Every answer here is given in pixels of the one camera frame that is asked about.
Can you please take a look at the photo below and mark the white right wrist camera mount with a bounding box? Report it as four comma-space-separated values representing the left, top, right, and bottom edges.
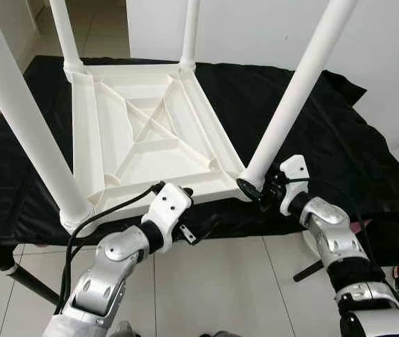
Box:
278, 154, 311, 217

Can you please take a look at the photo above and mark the pink cloth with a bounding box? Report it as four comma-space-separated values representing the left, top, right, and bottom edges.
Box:
351, 218, 372, 234

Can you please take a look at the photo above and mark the grey left robot foot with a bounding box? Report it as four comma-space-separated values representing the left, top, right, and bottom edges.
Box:
108, 322, 133, 337

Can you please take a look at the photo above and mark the beige door frame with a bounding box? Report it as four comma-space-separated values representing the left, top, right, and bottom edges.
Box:
27, 0, 49, 22

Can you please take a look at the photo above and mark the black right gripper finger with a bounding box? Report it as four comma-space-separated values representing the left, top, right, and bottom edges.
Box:
236, 177, 264, 204

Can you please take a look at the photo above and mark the white plastic children table top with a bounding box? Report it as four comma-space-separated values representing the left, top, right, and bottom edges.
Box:
60, 60, 256, 236

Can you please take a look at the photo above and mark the black table cloth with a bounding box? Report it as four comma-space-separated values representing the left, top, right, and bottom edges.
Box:
0, 55, 399, 267

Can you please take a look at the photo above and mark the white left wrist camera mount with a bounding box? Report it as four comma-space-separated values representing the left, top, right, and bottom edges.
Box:
143, 183, 193, 253

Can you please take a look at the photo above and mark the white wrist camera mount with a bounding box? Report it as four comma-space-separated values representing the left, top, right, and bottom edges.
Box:
278, 154, 311, 217
143, 183, 193, 253

